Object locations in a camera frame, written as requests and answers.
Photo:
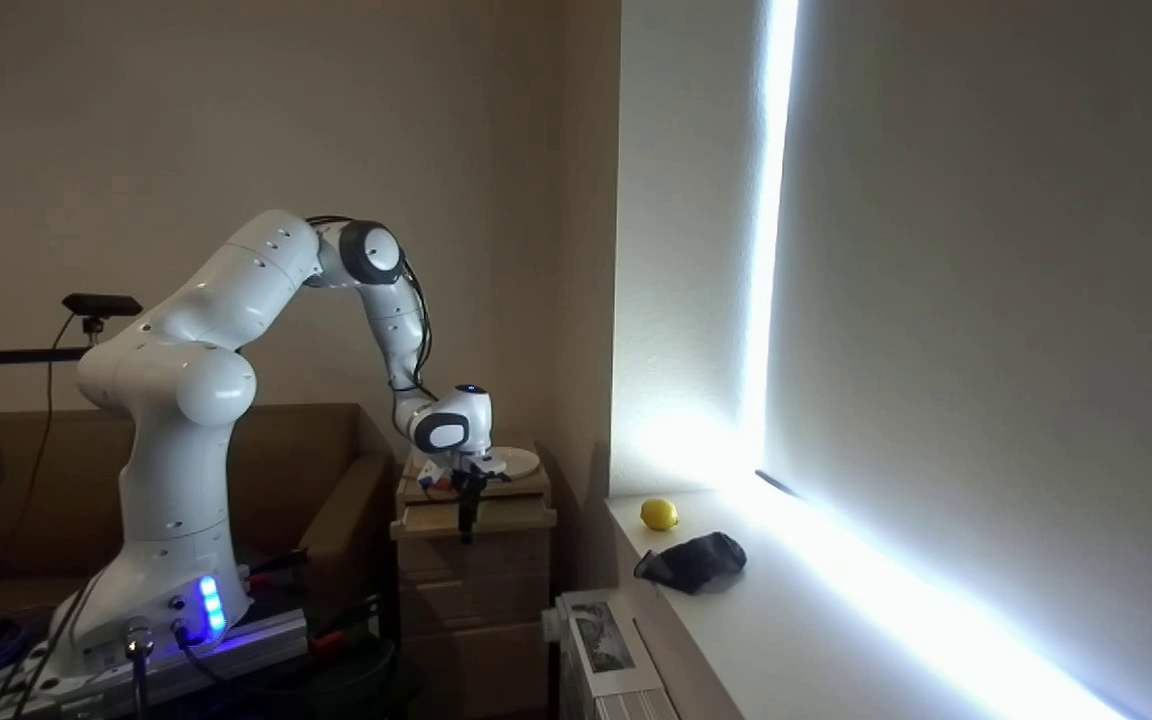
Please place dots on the light wooden nightstand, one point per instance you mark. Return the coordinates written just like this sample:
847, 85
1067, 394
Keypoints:
468, 626

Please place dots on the yellow lemon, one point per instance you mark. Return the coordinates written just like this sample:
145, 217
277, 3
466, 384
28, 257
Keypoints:
659, 515

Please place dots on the white round plate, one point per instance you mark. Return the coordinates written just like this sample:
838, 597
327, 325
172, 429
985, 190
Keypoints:
522, 461

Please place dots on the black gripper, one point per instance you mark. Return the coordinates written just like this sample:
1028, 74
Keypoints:
466, 481

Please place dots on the AC unit control panel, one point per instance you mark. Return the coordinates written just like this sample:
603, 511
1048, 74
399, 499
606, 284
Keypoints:
599, 638

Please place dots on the white window sill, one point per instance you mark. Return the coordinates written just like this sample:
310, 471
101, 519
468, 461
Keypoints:
789, 626

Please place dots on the tan leather armchair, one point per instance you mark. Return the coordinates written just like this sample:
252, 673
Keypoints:
298, 467

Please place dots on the white roller blind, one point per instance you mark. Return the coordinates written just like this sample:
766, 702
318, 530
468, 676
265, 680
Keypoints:
1003, 266

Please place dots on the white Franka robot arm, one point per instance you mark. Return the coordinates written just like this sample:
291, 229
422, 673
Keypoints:
179, 401

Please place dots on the black camera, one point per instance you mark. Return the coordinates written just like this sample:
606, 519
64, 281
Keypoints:
101, 304

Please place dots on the black boom bar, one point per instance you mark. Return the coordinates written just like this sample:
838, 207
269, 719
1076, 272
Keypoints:
11, 356

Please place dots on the light wooden drawer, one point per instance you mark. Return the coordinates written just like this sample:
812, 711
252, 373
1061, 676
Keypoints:
510, 562

